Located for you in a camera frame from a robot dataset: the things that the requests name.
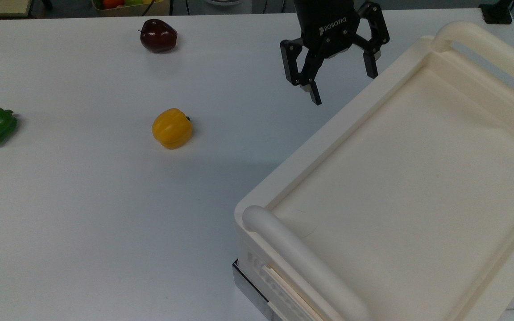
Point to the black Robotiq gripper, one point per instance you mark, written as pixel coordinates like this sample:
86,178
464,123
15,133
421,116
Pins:
326,18

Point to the black square table clamp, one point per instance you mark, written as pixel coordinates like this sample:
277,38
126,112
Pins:
497,12

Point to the dark red apple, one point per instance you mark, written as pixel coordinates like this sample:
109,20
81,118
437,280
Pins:
158,35

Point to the yellow bell pepper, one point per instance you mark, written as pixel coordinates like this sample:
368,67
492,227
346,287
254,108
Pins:
171,128

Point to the tan bin of toy fruit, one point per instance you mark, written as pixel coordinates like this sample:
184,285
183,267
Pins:
161,8

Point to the orange red toy fruit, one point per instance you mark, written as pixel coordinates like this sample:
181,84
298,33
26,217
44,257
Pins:
113,3

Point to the black pole with table clamp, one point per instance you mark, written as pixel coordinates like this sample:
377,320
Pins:
47,3

